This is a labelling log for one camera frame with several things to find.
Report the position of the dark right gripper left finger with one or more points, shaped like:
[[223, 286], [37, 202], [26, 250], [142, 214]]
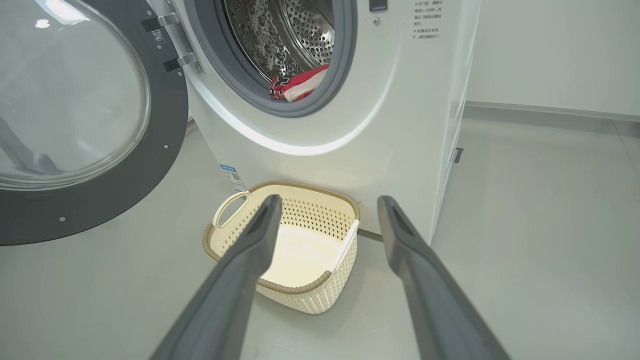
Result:
[[235, 290]]

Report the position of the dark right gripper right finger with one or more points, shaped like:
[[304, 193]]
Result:
[[430, 300]]

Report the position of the dark round glass washer door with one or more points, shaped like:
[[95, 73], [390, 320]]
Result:
[[100, 200]]

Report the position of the red and white garment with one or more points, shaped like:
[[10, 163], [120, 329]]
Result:
[[300, 85]]

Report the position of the cream perforated laundry basket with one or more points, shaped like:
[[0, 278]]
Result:
[[310, 290]]

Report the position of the white front-load washing machine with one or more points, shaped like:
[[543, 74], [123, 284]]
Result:
[[350, 100]]

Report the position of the grey rubber door gasket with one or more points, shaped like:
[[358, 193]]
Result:
[[207, 45]]

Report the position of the blue energy label sticker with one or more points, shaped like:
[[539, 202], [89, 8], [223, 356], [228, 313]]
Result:
[[233, 177]]

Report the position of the small black side clip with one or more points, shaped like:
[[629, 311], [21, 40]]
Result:
[[458, 155]]

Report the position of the perforated steel washer drum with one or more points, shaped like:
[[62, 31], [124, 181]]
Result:
[[305, 30]]

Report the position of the grey wall skirting board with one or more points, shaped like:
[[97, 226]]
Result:
[[550, 111]]

